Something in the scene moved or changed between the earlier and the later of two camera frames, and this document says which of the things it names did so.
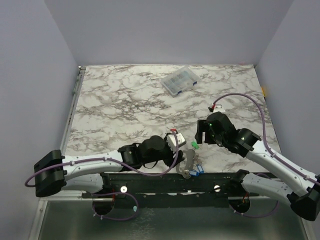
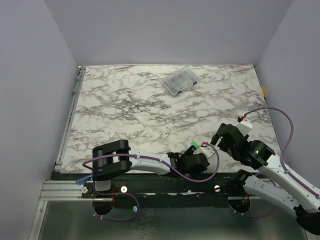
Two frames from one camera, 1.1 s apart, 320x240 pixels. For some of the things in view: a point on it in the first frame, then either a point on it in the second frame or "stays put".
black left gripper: (170, 160) to (189, 152)
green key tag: (195, 145) stays put
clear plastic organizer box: (180, 80) stays put
